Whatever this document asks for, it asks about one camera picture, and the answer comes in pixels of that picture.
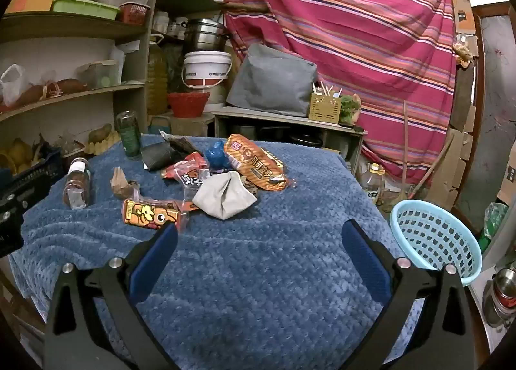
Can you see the clear orange cartoon wrapper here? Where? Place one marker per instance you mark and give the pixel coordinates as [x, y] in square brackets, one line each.
[149, 215]

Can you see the brown framed door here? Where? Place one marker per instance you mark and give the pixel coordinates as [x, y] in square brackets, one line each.
[496, 92]

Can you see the yellow egg tray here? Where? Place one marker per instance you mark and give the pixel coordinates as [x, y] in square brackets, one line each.
[100, 148]

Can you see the small blue basket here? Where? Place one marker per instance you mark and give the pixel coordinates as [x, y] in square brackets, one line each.
[159, 126]

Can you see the red plastic bowl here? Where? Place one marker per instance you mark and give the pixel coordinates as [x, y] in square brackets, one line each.
[187, 104]

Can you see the clear plastic container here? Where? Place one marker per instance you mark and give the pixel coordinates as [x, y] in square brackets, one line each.
[98, 74]

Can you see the dark striped wrapper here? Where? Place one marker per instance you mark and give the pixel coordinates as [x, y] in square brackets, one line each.
[181, 144]

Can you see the grey cloth pouch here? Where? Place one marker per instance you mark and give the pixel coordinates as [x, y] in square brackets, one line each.
[221, 196]

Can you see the small red basket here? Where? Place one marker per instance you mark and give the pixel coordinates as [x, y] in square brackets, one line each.
[133, 14]

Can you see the light blue plastic basket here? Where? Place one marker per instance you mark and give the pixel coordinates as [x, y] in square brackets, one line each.
[435, 241]

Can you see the stack of flattened cardboard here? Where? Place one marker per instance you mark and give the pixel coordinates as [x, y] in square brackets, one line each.
[455, 160]

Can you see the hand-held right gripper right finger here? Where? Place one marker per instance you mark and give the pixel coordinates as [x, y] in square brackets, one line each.
[367, 261]

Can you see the brown cardboard box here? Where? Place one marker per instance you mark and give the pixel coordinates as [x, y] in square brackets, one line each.
[508, 186]

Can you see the stacked steel pots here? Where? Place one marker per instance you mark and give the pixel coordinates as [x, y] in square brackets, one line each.
[205, 35]

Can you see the blue plastic bag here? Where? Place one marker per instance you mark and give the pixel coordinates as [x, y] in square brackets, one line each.
[215, 156]

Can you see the wooden shelf unit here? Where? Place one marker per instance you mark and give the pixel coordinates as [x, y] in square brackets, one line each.
[80, 27]

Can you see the blue knitted blanket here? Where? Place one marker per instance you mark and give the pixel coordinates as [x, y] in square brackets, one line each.
[262, 273]

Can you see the large yellow oil jug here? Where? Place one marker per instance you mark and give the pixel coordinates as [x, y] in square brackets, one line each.
[156, 80]

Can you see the green glass bottle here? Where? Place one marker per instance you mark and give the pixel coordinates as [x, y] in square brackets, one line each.
[129, 138]

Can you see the red snack packet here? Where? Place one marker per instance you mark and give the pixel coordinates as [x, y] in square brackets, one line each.
[187, 172]

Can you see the low cardboard box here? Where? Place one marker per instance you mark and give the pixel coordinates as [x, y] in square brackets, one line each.
[191, 126]

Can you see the brown paper wrapper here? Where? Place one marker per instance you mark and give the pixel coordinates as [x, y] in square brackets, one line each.
[121, 184]

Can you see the low wooden table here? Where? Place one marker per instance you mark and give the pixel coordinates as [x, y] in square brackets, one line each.
[262, 116]

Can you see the green plastic tray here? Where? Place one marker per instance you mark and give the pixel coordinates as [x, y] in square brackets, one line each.
[84, 9]

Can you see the green leafy vegetable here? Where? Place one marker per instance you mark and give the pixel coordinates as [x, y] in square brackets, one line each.
[350, 108]

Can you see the orange cardboard box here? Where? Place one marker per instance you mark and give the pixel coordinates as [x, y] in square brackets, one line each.
[28, 2]

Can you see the white jar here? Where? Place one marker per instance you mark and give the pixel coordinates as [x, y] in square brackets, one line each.
[161, 22]

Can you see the yellow utensil holder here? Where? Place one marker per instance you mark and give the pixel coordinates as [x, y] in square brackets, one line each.
[324, 110]

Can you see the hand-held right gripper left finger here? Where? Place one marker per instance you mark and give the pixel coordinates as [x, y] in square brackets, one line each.
[155, 261]

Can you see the red striped cloth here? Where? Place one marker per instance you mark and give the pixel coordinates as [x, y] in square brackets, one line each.
[342, 31]

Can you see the white plastic bucket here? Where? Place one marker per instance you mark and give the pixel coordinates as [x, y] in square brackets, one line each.
[205, 68]

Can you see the small oil bottle yellow cap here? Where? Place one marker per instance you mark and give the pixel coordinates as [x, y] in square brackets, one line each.
[373, 188]

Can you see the grey fabric cover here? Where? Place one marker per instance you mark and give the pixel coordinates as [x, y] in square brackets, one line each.
[270, 80]

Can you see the orange snack bag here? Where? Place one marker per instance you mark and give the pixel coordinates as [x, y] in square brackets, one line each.
[252, 160]

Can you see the wooden stick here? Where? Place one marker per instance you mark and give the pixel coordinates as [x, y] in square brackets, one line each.
[406, 144]

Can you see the green plastic bag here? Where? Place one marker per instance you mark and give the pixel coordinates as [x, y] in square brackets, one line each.
[494, 221]

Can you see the pile of yellow fruit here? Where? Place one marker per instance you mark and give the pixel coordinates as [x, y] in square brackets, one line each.
[18, 152]

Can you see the hanging cardboard box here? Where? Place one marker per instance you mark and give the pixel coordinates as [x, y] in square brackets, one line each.
[462, 7]

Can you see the white plastic bag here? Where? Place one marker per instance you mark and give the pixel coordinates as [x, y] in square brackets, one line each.
[12, 84]

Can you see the clear jar with brown contents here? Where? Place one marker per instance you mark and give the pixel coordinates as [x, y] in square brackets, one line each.
[76, 184]

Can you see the black plastic crate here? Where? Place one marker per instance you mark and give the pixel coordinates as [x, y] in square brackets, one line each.
[40, 176]

